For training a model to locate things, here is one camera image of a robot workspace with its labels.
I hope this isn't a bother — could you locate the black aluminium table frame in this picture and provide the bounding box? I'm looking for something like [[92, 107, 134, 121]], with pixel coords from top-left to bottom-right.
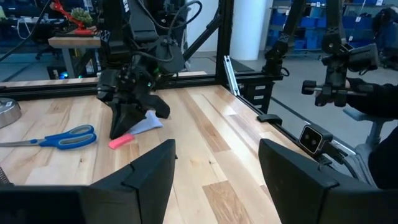
[[0, 0, 358, 162]]

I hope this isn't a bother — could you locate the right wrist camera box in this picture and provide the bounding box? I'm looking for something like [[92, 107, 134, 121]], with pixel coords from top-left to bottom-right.
[[155, 37, 186, 75]]

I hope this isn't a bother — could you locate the black mesh desk organizer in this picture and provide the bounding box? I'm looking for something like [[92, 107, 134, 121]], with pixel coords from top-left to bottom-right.
[[0, 166, 14, 187]]

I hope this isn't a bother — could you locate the black table clamp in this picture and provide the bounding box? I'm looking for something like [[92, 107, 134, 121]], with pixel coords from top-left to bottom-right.
[[257, 113, 283, 126]]

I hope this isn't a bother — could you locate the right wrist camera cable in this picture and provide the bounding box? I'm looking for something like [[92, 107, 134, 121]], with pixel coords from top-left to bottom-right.
[[136, 0, 203, 63]]

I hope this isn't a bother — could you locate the white shade silver table lamp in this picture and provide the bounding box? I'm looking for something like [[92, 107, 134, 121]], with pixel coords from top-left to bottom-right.
[[0, 97, 22, 129]]

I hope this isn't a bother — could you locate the silver aluminium bar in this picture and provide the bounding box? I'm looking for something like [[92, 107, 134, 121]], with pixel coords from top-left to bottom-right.
[[223, 55, 241, 96]]

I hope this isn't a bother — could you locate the wooden background desk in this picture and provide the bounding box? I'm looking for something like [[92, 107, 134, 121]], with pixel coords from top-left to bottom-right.
[[48, 35, 102, 78]]

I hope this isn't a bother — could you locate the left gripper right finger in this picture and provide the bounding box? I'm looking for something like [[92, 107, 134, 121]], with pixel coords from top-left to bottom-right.
[[258, 139, 398, 224]]

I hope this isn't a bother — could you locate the blue storage bins shelf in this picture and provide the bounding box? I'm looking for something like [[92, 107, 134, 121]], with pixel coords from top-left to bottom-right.
[[270, 0, 398, 52]]

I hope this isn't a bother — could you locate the pink eraser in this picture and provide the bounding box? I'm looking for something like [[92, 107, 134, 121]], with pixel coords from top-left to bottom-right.
[[108, 133, 136, 150]]

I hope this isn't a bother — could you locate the white column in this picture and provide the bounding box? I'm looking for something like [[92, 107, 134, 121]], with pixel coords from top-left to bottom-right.
[[229, 0, 268, 62]]

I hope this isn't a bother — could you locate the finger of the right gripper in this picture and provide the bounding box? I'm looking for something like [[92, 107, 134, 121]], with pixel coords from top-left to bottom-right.
[[146, 94, 171, 119], [108, 101, 147, 140]]

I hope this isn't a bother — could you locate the red and green decoration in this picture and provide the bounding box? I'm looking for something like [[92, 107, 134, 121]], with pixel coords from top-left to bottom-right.
[[51, 0, 94, 35]]

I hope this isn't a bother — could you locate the pale blue chair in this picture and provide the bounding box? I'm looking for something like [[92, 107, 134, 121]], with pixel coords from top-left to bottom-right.
[[341, 107, 398, 187]]

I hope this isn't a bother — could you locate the black office chair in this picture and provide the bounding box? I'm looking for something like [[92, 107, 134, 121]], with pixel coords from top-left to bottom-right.
[[371, 7, 398, 69]]

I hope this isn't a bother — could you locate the black drawer unit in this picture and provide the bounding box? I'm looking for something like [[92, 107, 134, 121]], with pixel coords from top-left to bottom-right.
[[245, 80, 274, 113]]

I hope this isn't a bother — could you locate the pale blue sticky note pad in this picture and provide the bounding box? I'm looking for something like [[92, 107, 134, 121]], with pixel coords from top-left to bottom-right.
[[127, 110, 164, 135]]

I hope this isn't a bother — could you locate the person's hand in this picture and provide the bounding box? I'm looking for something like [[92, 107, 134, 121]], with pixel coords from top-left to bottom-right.
[[314, 77, 354, 107]]

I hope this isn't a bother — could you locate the person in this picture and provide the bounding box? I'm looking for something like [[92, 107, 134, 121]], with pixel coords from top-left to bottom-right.
[[345, 77, 398, 190]]

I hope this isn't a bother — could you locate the table-level camera box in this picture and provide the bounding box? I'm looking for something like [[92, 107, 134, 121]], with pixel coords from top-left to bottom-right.
[[298, 123, 335, 156]]

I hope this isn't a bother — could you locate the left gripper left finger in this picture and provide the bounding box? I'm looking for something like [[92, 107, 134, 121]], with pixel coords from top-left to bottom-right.
[[0, 138, 177, 224]]

